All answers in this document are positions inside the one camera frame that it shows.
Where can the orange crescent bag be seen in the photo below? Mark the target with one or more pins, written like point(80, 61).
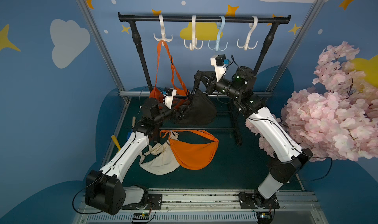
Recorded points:
point(192, 156)

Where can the yellow toy shovel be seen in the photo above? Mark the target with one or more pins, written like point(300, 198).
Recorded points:
point(116, 142)

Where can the white hook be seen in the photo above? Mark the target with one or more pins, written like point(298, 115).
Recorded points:
point(162, 31)
point(252, 27)
point(193, 44)

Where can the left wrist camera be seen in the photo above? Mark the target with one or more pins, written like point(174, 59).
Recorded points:
point(168, 97)

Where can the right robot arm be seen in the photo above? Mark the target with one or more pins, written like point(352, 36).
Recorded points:
point(289, 157)

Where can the cream crescent bag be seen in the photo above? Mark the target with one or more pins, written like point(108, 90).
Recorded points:
point(164, 161)

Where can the pink blossom tree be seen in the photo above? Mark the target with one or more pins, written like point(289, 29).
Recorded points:
point(341, 123)

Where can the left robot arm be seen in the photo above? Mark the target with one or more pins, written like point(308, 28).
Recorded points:
point(104, 188)

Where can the light blue hook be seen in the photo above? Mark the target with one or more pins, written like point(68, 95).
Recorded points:
point(220, 27)

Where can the right controller board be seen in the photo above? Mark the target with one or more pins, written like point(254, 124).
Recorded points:
point(264, 218)

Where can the white hook far right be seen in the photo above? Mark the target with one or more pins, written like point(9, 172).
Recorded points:
point(252, 27)

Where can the black sling bag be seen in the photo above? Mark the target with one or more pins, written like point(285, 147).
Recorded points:
point(198, 109)

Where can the white hook far left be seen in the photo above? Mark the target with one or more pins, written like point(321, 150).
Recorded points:
point(162, 31)

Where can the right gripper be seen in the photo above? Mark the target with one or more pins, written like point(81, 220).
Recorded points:
point(209, 84)

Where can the blue toy trowel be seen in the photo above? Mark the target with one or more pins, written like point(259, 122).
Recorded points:
point(132, 127)

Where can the black clothes rack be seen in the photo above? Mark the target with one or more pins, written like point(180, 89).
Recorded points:
point(260, 58)

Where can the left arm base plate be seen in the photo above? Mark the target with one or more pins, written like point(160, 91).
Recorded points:
point(153, 201)

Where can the left controller board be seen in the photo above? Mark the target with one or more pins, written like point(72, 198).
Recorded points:
point(141, 217)

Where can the controller board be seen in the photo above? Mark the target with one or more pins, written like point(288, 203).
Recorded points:
point(141, 217)
point(264, 218)

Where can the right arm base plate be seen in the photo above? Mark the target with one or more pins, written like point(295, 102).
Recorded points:
point(254, 200)

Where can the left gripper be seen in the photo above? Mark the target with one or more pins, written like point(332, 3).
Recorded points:
point(178, 112)

